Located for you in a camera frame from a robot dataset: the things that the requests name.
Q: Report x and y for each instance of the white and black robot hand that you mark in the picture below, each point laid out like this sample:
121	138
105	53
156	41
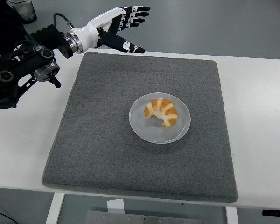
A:
89	35

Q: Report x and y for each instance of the golden croissant bread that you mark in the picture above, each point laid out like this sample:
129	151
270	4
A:
163	110

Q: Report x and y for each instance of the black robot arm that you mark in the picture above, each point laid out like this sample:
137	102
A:
28	60

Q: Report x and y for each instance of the round pale grey plate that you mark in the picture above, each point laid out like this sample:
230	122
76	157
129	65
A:
151	133

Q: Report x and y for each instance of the grey metal plate with screws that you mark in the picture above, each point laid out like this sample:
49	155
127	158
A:
142	219

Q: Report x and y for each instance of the grey bin on floor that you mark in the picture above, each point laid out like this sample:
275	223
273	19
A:
25	10

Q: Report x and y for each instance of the grey square felt mat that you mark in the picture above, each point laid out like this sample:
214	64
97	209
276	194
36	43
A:
121	158

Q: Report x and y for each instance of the white table leg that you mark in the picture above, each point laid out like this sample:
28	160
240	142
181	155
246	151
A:
54	210
232	215

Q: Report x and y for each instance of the black table control panel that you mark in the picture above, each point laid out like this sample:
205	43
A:
276	212

